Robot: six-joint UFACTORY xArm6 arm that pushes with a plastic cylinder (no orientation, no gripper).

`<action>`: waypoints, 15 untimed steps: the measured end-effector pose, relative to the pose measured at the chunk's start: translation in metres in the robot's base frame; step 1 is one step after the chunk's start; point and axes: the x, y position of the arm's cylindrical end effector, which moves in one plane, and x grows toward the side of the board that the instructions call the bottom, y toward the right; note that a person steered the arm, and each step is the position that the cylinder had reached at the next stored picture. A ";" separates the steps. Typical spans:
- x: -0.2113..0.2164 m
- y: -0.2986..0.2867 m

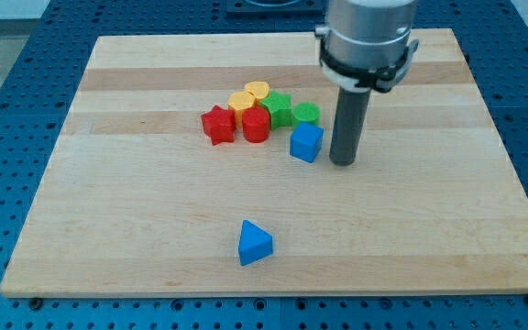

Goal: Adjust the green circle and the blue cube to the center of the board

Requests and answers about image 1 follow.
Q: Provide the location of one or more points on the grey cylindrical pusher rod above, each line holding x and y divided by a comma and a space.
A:
351, 109

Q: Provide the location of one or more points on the green cylinder block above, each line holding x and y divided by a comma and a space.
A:
305, 113

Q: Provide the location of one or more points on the blue cube block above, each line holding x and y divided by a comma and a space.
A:
306, 141

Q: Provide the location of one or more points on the light wooden board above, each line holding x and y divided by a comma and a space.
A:
136, 201

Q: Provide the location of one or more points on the green star block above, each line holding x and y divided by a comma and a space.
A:
279, 106

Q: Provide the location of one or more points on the yellow heart block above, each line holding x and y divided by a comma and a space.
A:
259, 89

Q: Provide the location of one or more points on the red cylinder block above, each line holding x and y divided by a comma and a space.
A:
256, 124

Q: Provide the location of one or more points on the orange hexagon block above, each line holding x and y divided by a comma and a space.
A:
239, 102

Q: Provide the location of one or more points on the red star block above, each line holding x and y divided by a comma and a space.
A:
219, 125

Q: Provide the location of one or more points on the blue triangle block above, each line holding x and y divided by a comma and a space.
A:
254, 243

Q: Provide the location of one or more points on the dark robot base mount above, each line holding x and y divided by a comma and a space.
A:
245, 7

